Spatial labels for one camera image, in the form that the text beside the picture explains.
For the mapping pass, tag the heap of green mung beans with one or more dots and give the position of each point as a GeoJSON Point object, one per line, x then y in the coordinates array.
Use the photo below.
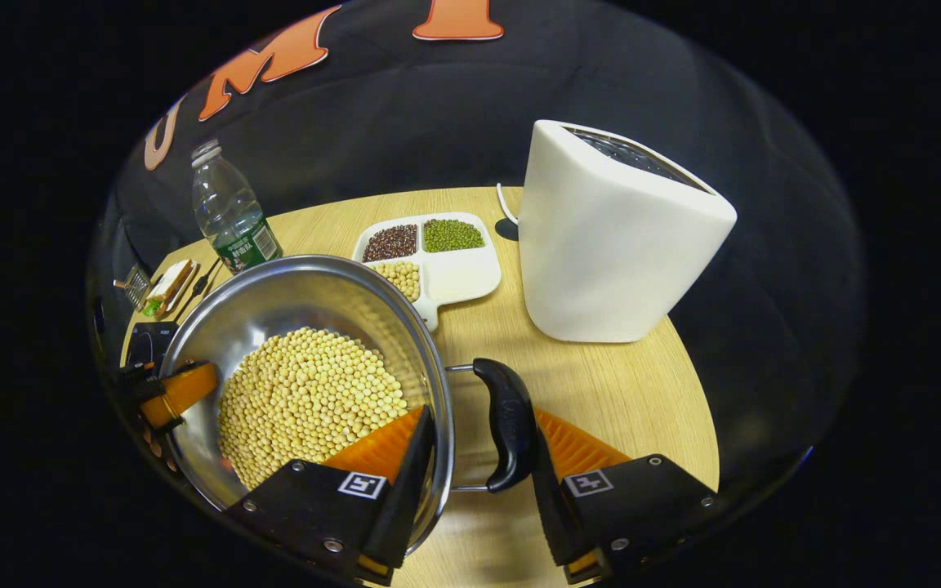
{"type": "Point", "coordinates": [453, 235]}

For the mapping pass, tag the sandwich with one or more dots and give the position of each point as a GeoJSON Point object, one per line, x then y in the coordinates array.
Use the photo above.
{"type": "Point", "coordinates": [170, 284]}

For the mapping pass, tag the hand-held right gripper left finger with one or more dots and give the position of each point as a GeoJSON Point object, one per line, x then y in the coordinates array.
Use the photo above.
{"type": "Point", "coordinates": [409, 490]}

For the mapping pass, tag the small heap of soybeans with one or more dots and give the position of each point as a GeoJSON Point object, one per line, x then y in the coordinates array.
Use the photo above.
{"type": "Point", "coordinates": [403, 279]}

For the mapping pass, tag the clear plastic water bottle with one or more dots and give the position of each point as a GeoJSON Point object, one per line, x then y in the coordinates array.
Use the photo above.
{"type": "Point", "coordinates": [229, 220]}

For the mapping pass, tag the clear glass cup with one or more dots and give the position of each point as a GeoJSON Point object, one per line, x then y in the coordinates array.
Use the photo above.
{"type": "Point", "coordinates": [137, 286]}

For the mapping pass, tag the black induction cooktop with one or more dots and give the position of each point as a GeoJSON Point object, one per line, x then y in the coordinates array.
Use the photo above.
{"type": "Point", "coordinates": [148, 339]}

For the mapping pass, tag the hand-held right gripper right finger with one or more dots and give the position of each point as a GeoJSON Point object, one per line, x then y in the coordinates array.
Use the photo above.
{"type": "Point", "coordinates": [554, 516]}

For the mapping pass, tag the stainless steel pot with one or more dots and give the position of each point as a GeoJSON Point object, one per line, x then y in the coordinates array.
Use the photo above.
{"type": "Point", "coordinates": [291, 302]}

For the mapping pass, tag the heap of red beans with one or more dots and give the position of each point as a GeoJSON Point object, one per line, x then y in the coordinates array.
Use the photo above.
{"type": "Point", "coordinates": [390, 242]}

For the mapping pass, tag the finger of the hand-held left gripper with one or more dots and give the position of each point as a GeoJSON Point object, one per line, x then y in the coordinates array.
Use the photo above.
{"type": "Point", "coordinates": [185, 390]}

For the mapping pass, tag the white divided dish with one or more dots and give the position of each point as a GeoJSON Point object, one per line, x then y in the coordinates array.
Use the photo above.
{"type": "Point", "coordinates": [462, 278]}

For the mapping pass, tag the pile of yellow soybeans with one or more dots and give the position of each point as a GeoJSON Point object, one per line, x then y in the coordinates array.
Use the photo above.
{"type": "Point", "coordinates": [307, 400]}

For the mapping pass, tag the white tabletop appliance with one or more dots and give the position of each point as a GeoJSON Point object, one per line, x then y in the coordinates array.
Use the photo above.
{"type": "Point", "coordinates": [601, 245]}

